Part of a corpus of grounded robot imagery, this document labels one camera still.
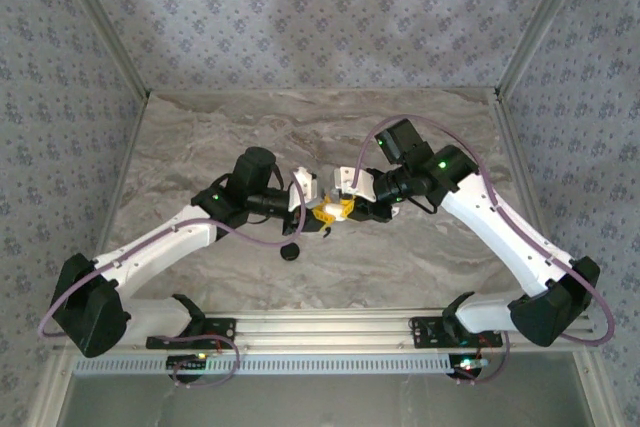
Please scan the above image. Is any white earbud charging case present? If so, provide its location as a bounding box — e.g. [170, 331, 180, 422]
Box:
[323, 201, 349, 223]

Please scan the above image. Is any black controller board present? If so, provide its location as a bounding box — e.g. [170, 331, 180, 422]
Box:
[449, 355, 489, 379]
[167, 354, 210, 373]

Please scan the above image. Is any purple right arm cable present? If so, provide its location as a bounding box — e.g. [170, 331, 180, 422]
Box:
[351, 114, 617, 387]

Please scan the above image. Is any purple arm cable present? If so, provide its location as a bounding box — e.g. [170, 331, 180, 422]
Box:
[37, 174, 309, 389]
[351, 114, 617, 387]

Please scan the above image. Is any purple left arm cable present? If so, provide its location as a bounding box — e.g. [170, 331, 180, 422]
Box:
[37, 174, 309, 389]

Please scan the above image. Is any aluminium table edge rail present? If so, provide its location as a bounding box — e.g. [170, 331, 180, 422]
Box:
[492, 89, 571, 268]
[79, 91, 151, 268]

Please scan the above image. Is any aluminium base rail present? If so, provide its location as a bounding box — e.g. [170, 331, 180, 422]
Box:
[49, 309, 591, 351]

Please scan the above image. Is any grey slotted cable duct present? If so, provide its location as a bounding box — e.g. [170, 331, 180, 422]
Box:
[72, 354, 471, 378]

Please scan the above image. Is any aluminium frame post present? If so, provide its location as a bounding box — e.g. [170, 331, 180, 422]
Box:
[494, 0, 599, 98]
[574, 346, 619, 427]
[48, 0, 152, 99]
[24, 346, 76, 427]

